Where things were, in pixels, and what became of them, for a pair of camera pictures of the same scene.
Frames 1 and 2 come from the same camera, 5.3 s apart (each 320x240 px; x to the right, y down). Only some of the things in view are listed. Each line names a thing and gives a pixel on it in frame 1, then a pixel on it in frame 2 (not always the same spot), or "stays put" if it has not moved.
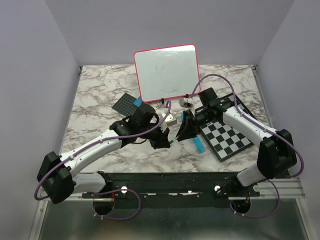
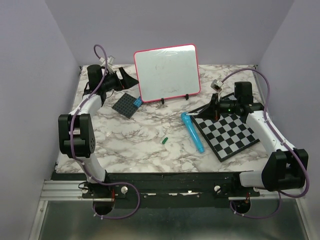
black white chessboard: (225, 141) stays put
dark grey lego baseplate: (125, 105) stays put
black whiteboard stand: (162, 99) stays put
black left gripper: (162, 141) -> (127, 81)
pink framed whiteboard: (167, 72) stays put
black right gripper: (188, 129) -> (208, 111)
